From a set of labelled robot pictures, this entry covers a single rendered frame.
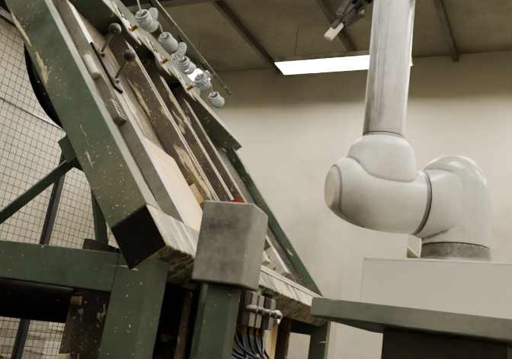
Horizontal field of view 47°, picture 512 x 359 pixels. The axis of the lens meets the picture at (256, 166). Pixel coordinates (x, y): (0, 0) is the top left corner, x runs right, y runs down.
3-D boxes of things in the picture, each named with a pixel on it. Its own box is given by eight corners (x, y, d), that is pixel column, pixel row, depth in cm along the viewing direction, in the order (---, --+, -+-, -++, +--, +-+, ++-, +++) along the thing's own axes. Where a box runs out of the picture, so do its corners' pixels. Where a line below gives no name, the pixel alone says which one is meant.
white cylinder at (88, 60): (79, 58, 186) (88, 75, 183) (87, 52, 186) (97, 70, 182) (84, 62, 189) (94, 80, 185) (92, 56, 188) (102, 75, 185)
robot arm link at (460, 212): (506, 248, 133) (505, 155, 139) (431, 237, 131) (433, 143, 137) (468, 256, 149) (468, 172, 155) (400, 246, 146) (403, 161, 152)
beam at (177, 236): (128, 272, 134) (168, 245, 133) (108, 229, 139) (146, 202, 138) (321, 328, 334) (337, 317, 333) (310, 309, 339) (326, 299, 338)
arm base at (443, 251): (491, 282, 148) (491, 260, 149) (500, 270, 127) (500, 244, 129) (415, 277, 153) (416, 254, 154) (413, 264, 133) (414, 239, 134)
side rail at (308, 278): (307, 308, 331) (324, 297, 330) (218, 156, 377) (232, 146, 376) (310, 309, 338) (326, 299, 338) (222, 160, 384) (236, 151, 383)
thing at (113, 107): (111, 121, 174) (120, 115, 174) (102, 104, 177) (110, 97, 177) (118, 126, 178) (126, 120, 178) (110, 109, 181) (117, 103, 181)
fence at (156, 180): (174, 235, 161) (187, 227, 161) (56, 4, 201) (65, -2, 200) (182, 239, 166) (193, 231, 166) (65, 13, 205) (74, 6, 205)
